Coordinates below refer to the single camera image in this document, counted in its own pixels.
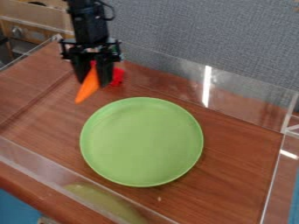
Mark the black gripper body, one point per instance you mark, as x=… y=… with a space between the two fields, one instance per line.
x=106 y=49

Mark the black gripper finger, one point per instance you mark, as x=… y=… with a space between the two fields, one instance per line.
x=104 y=67
x=80 y=65

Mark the orange toy carrot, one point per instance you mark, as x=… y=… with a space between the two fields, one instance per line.
x=89 y=86

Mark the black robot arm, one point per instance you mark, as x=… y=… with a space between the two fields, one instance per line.
x=89 y=18

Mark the red plastic block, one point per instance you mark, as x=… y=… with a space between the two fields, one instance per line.
x=117 y=75

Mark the cardboard box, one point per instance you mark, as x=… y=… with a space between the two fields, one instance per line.
x=42 y=12

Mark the wooden shelf unit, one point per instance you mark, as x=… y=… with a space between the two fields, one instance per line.
x=21 y=37

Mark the green round plate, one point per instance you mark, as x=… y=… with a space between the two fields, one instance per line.
x=141 y=142

